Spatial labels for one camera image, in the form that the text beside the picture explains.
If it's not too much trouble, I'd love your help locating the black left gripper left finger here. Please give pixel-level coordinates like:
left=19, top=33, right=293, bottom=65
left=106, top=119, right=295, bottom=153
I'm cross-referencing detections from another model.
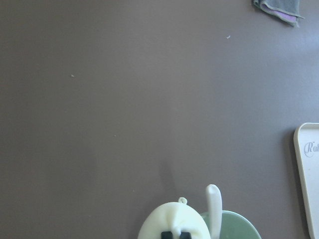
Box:
left=160, top=231, right=172, bottom=239

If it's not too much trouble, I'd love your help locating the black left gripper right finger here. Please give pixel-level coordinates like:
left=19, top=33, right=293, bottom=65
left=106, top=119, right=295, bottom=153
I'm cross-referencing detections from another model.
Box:
left=179, top=232, right=191, bottom=239

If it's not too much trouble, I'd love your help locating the white ceramic spoon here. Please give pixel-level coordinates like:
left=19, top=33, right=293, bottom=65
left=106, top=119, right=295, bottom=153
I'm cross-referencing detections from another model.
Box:
left=206, top=184, right=222, bottom=239

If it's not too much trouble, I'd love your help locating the light green bowl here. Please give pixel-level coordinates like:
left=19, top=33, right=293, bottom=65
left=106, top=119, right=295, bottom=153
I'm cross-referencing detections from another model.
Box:
left=199, top=210, right=262, bottom=239

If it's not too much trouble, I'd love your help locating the white rabbit tray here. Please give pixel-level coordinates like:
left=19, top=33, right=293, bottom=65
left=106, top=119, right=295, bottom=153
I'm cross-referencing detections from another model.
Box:
left=294, top=122, right=319, bottom=239

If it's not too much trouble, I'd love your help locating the grey folded cloth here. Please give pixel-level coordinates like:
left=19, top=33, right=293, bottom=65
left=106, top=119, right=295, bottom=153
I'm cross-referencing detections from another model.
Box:
left=252, top=0, right=304, bottom=27

